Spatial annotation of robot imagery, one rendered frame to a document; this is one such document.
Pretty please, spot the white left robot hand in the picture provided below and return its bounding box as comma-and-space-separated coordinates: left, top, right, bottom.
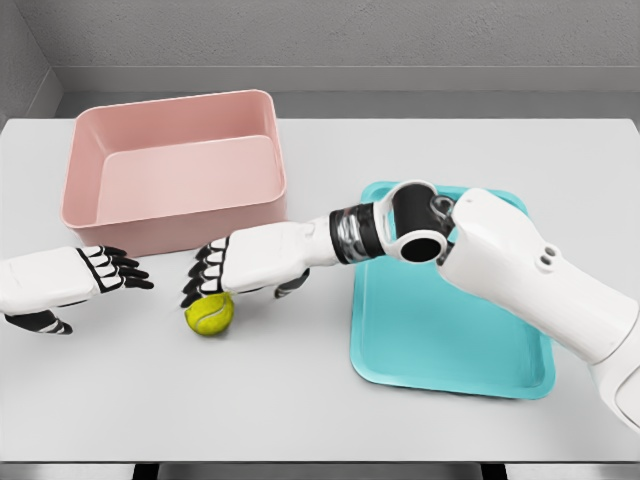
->
0, 244, 155, 336

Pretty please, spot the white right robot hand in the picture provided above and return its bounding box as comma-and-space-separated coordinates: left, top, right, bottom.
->
180, 223, 312, 310

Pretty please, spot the yellow-green tennis ball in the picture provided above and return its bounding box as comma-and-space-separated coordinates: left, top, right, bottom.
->
184, 293, 236, 337

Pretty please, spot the pink plastic basket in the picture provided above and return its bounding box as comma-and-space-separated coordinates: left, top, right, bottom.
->
59, 89, 288, 259

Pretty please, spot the blue plastic tray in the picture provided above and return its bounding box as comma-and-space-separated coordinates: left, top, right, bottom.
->
348, 181, 556, 401

